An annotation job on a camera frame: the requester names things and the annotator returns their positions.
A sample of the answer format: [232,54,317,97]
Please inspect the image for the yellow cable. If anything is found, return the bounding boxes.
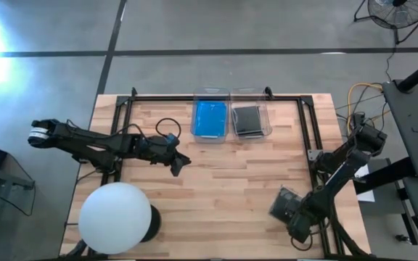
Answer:
[346,82,384,135]

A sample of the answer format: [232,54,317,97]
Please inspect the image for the clear plastic bin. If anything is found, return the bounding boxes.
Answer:
[190,86,231,145]
[229,86,274,143]

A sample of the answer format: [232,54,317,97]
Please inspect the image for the black fan cable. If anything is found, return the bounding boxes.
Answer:
[385,42,398,83]

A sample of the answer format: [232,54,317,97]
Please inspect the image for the white paper sheet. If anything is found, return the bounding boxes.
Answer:
[353,165,376,203]

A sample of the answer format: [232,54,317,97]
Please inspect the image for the black desk beam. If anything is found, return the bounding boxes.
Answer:
[353,156,418,196]

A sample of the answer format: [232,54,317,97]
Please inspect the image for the black aluminium table frame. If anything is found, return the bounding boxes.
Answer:
[99,86,372,258]

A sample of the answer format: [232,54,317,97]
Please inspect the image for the white globe lamp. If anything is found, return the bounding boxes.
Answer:
[78,181,153,254]

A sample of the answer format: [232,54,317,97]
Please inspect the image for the black lamp base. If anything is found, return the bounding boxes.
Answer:
[139,204,162,243]

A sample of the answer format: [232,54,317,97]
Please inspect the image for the grey metal stand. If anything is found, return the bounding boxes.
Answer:
[0,159,36,191]

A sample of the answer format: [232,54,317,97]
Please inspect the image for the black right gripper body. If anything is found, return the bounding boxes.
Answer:
[285,202,321,244]

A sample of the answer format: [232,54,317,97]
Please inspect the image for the black floor fan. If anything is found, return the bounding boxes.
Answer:
[353,0,418,45]

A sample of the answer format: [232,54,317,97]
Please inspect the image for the black cable sleeve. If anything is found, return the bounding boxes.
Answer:
[330,213,368,258]

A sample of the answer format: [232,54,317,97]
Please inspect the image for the grey desk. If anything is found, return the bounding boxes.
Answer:
[382,78,418,181]

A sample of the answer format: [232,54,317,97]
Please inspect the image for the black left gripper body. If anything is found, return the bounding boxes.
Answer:
[136,133,180,164]

